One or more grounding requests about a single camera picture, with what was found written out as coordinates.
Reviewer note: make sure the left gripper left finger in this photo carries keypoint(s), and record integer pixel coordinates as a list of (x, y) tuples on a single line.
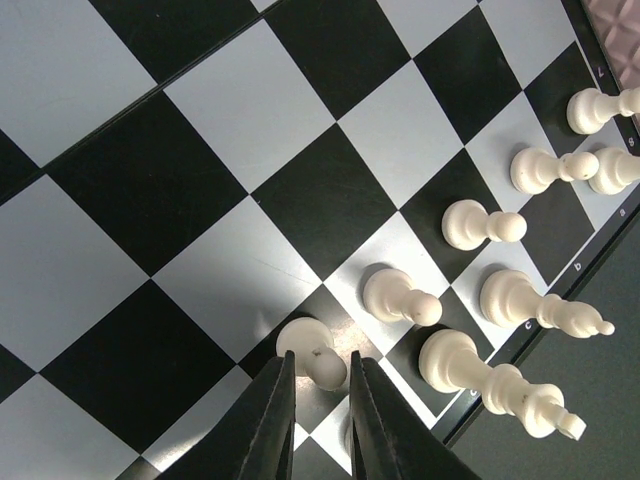
[(255, 438)]

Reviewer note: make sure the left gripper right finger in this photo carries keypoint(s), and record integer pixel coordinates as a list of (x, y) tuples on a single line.
[(388, 439)]

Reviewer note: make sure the white pawn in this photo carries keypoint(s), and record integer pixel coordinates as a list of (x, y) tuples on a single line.
[(589, 109), (533, 170), (390, 295), (313, 345), (617, 169)]

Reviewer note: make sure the black white chess board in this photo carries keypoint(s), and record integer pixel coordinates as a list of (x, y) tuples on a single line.
[(181, 179)]

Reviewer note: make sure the white king piece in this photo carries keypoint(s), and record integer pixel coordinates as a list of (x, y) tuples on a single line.
[(449, 362)]

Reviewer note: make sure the white queen piece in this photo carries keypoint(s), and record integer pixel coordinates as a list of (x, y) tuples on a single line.
[(466, 225)]

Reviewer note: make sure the pink tin box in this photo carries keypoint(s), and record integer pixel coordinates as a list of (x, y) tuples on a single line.
[(617, 25)]

